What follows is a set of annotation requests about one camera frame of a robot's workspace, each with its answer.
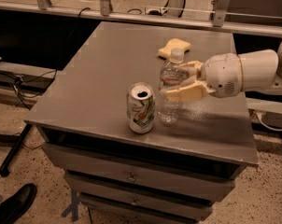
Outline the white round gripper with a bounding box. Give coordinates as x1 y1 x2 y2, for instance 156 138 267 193
160 53 242 102

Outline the clear plastic water bottle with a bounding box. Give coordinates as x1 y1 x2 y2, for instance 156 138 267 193
158 48 190 124

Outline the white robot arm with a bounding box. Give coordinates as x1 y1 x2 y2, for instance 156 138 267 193
161 42 282 102

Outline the white green 7up can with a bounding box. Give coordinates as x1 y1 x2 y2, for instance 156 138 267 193
126 82 155 133

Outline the yellow sponge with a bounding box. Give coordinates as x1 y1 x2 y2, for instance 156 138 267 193
158 38 191 59

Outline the grey drawer cabinet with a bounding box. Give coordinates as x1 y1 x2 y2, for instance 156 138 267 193
23 21 260 224

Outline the middle grey drawer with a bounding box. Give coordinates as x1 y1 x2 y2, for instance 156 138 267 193
64 172 212 222

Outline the grey drawer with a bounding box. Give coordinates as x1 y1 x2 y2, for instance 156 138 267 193
42 143 234 202
78 193 197 224
64 172 212 222

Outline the top grey drawer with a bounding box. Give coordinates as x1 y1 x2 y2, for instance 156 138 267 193
42 143 234 202

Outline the bottom grey drawer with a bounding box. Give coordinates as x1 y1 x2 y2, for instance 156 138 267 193
78 193 197 224

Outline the black stand leg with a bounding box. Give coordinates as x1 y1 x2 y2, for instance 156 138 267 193
0 124 32 177

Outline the black leather shoe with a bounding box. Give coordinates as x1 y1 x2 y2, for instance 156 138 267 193
0 183 37 224

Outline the white cable on floor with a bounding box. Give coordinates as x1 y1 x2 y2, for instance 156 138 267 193
254 110 282 133

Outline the black cables bundle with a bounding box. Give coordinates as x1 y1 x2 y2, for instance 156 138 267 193
0 68 59 110

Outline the metal window rail frame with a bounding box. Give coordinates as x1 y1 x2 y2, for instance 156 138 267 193
0 0 282 37

